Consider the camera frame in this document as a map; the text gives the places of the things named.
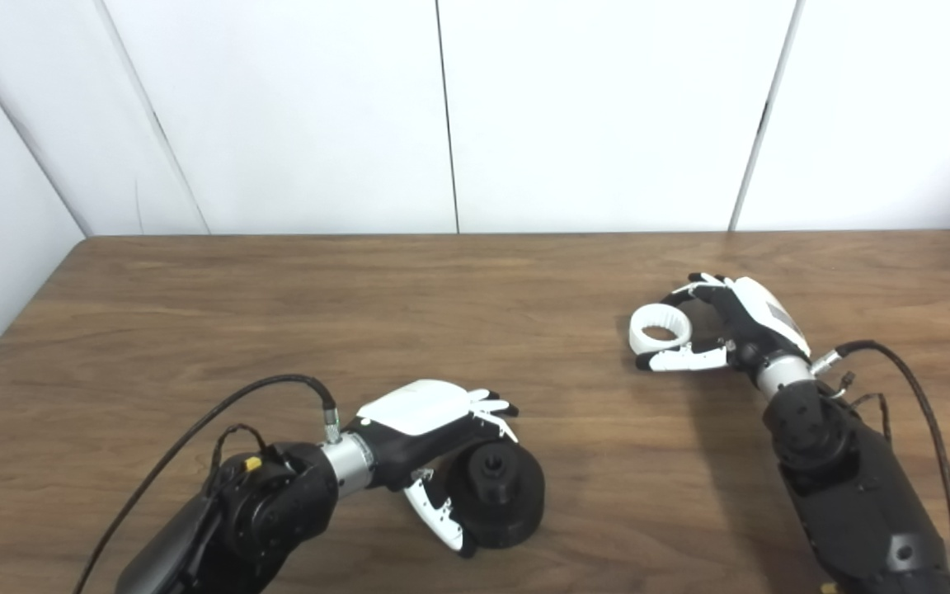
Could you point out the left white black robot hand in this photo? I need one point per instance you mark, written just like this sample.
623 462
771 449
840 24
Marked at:
417 425

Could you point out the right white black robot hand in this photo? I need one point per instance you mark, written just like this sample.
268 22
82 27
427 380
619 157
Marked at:
751 318

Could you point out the round black plastic part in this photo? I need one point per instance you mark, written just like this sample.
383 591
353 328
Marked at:
508 503

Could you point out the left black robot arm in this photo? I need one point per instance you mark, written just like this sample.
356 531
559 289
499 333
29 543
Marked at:
269 511

